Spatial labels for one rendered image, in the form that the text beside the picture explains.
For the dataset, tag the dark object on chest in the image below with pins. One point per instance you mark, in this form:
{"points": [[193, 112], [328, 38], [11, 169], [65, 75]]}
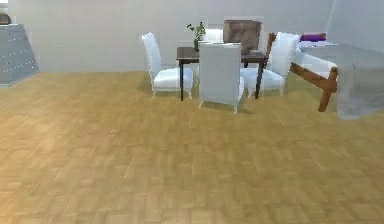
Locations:
{"points": [[4, 19]]}

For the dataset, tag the dark wooden dining table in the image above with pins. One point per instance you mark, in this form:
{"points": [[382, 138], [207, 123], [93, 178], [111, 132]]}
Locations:
{"points": [[187, 55]]}

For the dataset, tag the white upholstered dining chair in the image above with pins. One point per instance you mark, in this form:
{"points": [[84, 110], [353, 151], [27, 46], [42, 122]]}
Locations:
{"points": [[280, 56], [220, 70], [213, 34], [173, 78]]}

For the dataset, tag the purple cushion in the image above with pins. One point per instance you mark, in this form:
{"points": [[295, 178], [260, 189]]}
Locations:
{"points": [[312, 37]]}

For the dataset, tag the grey chest of drawers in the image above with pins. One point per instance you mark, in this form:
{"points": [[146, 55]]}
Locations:
{"points": [[15, 53]]}

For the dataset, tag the green plant in dark vase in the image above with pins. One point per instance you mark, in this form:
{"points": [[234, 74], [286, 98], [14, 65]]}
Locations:
{"points": [[199, 33]]}

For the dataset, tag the wooden sofa with white cushions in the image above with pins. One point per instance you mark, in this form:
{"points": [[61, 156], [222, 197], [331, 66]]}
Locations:
{"points": [[316, 68]]}

